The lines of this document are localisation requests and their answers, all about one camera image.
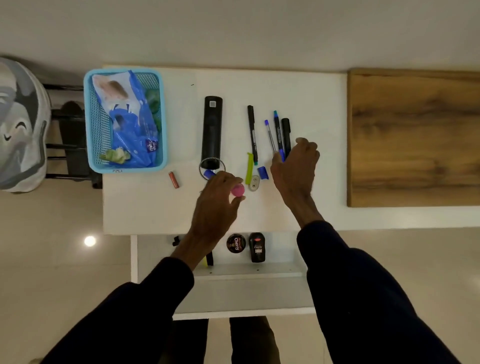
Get person's right forearm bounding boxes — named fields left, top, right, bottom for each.
left=290, top=202, right=463, bottom=364

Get blue pen with teal cap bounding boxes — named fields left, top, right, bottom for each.
left=273, top=110, right=286, bottom=162

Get blue plastic bag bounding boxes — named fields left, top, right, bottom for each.
left=92, top=70, right=159, bottom=168

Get black marker with green tip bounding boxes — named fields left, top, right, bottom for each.
left=247, top=105, right=259, bottom=166

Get thick black marker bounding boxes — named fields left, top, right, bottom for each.
left=281, top=118, right=292, bottom=158

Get black chair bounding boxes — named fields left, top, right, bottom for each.
left=42, top=83, right=103, bottom=190

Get black cylinder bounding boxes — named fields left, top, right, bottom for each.
left=200, top=96, right=224, bottom=170

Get white open drawer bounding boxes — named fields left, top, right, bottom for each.
left=130, top=231, right=316, bottom=321

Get round shoe polish tin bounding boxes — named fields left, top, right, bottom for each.
left=226, top=233, right=247, bottom=254

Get wooden board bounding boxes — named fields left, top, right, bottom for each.
left=347, top=68, right=480, bottom=208

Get light blue plastic basket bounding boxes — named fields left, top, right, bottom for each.
left=83, top=68, right=168, bottom=174

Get person's left hand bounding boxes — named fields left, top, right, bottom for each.
left=189, top=170, right=247, bottom=242

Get metal ring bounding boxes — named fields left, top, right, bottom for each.
left=198, top=158, right=227, bottom=181

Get person's left forearm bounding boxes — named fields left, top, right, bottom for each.
left=40, top=229, right=223, bottom=364

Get person's legs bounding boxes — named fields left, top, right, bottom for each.
left=172, top=316, right=282, bottom=364

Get pale green leafy item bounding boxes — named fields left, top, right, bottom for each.
left=98, top=147, right=131, bottom=165

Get clear pen with blue cap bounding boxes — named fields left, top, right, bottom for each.
left=264, top=119, right=277, bottom=154

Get person's right hand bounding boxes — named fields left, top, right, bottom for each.
left=270, top=137, right=320, bottom=213

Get black shoe polish bottle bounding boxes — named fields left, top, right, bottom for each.
left=248, top=232, right=266, bottom=263

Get dark green item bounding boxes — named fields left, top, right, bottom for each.
left=145, top=88, right=163, bottom=132

